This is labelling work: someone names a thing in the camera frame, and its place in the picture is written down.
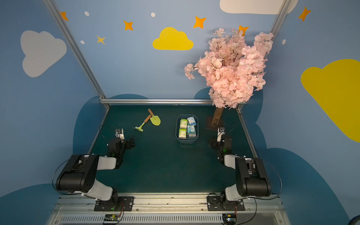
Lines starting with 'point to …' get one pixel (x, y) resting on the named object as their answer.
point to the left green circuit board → (111, 218)
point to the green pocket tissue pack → (183, 123)
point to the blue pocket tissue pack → (192, 121)
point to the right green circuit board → (229, 219)
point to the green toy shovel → (154, 119)
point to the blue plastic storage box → (190, 139)
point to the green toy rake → (139, 128)
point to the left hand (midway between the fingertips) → (125, 136)
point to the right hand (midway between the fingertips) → (220, 136)
